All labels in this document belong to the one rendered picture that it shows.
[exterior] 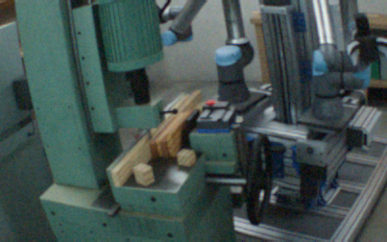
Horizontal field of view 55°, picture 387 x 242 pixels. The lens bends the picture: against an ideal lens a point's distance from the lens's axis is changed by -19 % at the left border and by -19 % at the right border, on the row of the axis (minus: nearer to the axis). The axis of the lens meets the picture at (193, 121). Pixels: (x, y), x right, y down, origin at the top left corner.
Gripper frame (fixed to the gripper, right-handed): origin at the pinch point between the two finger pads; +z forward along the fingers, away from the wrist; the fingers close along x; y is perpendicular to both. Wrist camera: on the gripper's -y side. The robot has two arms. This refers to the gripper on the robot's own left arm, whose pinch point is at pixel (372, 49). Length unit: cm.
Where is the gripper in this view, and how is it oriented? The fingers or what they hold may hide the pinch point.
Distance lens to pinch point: 111.1
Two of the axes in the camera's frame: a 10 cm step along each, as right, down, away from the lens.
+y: 2.8, 9.0, 3.4
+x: -9.3, 1.6, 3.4
